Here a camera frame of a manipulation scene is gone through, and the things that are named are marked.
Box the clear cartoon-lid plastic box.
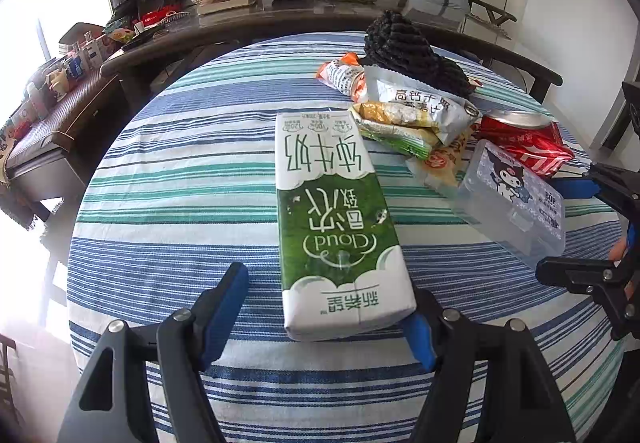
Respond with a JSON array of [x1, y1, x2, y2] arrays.
[[447, 139, 568, 269]]

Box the crushed red drink can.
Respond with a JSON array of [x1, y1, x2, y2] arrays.
[[477, 109, 576, 180]]

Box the green and white milk carton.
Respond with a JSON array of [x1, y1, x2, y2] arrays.
[[275, 112, 418, 343]]

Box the brown cushioned side bench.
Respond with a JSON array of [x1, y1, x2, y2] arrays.
[[0, 68, 126, 224]]

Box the yellow and green snack packet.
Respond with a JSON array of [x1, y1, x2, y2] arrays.
[[350, 102, 443, 160]]

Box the wooden board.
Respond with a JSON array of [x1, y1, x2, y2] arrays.
[[197, 0, 261, 16]]

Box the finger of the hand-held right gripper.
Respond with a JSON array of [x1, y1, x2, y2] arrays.
[[535, 248, 640, 341], [550, 163, 640, 224]]

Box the pile of assorted packets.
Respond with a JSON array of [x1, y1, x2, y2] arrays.
[[105, 0, 191, 48]]

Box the dark wooden table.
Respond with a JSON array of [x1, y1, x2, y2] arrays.
[[100, 0, 561, 104]]

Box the orange and white snack wrapper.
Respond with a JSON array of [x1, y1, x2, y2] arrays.
[[316, 52, 371, 102]]

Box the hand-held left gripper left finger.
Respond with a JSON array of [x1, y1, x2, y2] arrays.
[[57, 262, 249, 443]]

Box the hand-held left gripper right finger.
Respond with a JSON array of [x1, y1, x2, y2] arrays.
[[402, 288, 578, 443]]

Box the orange clear food wrapper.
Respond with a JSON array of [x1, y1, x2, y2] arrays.
[[407, 128, 476, 188]]

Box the row of small boxes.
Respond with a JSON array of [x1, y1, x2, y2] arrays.
[[25, 23, 113, 108]]

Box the black knitted cloth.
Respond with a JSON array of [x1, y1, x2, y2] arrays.
[[363, 9, 473, 98]]

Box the white snack packet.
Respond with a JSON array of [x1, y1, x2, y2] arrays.
[[362, 65, 483, 146]]

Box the blue green striped tablecloth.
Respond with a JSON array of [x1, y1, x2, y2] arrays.
[[67, 30, 628, 443]]

